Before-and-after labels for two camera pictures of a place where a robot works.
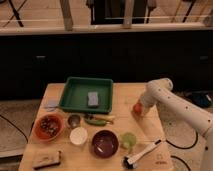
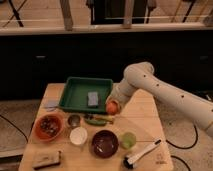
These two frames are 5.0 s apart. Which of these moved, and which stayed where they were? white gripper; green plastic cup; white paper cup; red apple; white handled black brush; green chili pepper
Moved: red apple; white gripper
Stayed: white paper cup; green chili pepper; white handled black brush; green plastic cup
